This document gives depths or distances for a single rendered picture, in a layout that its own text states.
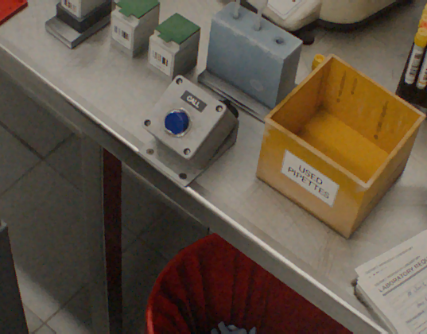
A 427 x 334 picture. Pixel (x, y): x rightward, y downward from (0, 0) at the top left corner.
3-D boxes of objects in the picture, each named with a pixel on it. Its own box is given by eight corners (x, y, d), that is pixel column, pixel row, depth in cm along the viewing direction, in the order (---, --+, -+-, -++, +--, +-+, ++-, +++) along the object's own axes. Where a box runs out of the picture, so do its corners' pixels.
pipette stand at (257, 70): (196, 80, 117) (203, 23, 109) (231, 49, 121) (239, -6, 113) (265, 124, 114) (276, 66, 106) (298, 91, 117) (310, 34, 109)
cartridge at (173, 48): (146, 68, 118) (149, 30, 112) (172, 48, 120) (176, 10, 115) (171, 85, 116) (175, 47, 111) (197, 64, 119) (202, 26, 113)
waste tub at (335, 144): (251, 176, 109) (262, 118, 101) (318, 107, 116) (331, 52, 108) (348, 242, 105) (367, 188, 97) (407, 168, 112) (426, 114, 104)
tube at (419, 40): (402, 83, 119) (419, 25, 111) (413, 89, 119) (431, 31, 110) (397, 91, 118) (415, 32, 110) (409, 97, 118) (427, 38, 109)
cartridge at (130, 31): (109, 43, 120) (110, 5, 114) (135, 24, 122) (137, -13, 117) (132, 58, 118) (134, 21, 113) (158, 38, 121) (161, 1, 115)
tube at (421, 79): (409, 91, 118) (427, 33, 110) (419, 88, 119) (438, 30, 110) (416, 100, 117) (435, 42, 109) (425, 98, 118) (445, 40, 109)
